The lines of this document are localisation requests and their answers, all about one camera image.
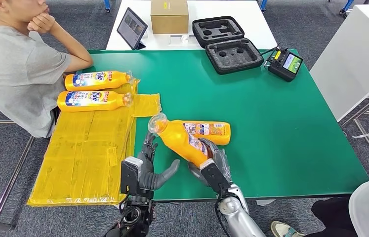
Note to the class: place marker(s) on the blue metal frame leg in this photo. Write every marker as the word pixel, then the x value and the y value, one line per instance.
pixel 348 6
pixel 263 5
pixel 107 5

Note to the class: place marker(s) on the open black foam case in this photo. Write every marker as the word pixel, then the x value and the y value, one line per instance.
pixel 232 55

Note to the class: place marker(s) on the cardboard box yellow label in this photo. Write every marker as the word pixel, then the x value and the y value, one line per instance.
pixel 169 19

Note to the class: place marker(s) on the orange detergent bottle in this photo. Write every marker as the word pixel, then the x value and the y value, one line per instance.
pixel 112 102
pixel 220 139
pixel 177 140
pixel 118 80

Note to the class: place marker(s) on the black tablet on stand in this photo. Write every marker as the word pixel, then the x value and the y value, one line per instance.
pixel 132 26

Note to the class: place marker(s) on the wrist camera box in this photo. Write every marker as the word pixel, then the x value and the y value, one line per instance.
pixel 213 178
pixel 128 178

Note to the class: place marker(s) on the person's right hand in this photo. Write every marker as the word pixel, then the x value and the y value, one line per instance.
pixel 42 23

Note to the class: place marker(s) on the black remote controller with screen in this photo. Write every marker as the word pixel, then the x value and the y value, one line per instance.
pixel 279 70

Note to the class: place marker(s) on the white table foot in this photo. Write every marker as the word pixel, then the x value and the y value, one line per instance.
pixel 264 202

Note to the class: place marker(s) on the small white round object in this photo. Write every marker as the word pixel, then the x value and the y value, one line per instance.
pixel 184 39

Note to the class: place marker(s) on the yellow plastic wrapped flat package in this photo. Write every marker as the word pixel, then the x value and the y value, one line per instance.
pixel 82 147

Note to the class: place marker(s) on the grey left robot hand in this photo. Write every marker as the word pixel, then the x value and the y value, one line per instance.
pixel 150 178

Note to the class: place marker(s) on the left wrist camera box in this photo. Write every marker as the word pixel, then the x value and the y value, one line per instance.
pixel 128 178

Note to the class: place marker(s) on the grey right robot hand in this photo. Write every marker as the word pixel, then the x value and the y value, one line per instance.
pixel 222 160

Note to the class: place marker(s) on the white table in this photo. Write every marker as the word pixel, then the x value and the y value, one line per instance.
pixel 356 59
pixel 255 23

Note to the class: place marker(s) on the person's right forearm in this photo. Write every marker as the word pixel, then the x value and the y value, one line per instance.
pixel 73 49

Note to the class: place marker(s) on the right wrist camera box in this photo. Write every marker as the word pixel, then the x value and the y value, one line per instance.
pixel 213 178

